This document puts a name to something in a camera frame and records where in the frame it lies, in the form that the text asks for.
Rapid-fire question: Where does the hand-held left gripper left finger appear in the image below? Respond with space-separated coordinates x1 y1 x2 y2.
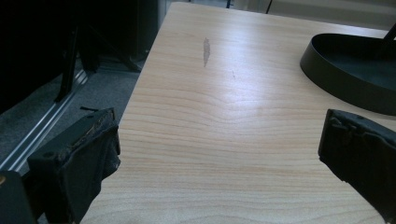
26 107 121 224

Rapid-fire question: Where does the black metal stand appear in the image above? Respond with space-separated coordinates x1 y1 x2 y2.
54 25 143 104

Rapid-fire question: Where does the aluminium floor rail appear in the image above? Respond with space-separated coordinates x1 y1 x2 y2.
0 68 90 173

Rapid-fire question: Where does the black round tray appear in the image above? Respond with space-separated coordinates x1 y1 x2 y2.
299 33 396 117

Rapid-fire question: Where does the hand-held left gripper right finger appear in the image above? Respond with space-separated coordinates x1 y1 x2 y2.
318 108 396 224

